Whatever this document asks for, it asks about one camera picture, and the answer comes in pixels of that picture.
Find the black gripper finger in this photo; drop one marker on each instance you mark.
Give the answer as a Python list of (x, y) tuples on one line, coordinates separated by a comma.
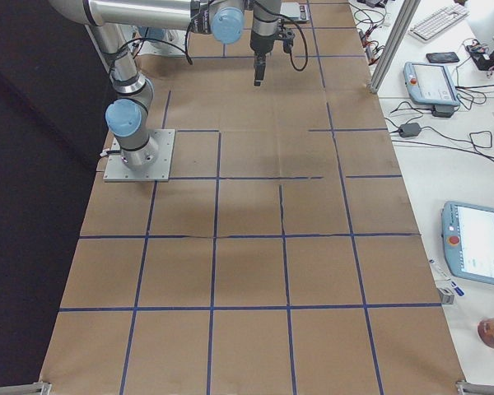
[(259, 69)]

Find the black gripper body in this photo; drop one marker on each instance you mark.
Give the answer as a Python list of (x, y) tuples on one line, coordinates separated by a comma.
[(258, 44)]

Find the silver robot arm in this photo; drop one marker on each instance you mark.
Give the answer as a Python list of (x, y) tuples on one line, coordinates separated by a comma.
[(225, 20)]

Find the silver digital kitchen scale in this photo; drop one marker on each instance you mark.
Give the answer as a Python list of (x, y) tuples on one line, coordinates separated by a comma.
[(298, 12)]

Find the white keyboard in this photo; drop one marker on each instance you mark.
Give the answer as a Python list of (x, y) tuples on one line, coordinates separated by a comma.
[(438, 22)]

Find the black power adapter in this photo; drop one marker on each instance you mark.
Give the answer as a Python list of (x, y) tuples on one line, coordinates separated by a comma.
[(408, 130)]

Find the far blue teach pendant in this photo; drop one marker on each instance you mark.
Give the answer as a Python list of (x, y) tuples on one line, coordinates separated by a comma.
[(430, 84)]

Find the blue teach pendant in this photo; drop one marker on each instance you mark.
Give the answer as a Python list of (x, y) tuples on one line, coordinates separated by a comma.
[(430, 84), (468, 241)]

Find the black smartphone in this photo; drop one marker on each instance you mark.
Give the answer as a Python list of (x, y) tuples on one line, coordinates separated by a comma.
[(442, 57)]

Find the near blue teach pendant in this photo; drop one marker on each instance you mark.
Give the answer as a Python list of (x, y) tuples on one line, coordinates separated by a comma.
[(468, 241)]

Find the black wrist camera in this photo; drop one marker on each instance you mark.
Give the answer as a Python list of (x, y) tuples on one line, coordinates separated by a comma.
[(287, 37)]

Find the aluminium frame post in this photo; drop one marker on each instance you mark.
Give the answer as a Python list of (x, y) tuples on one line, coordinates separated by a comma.
[(398, 31)]

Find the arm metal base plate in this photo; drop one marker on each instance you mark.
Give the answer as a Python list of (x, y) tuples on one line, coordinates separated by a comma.
[(151, 163)]

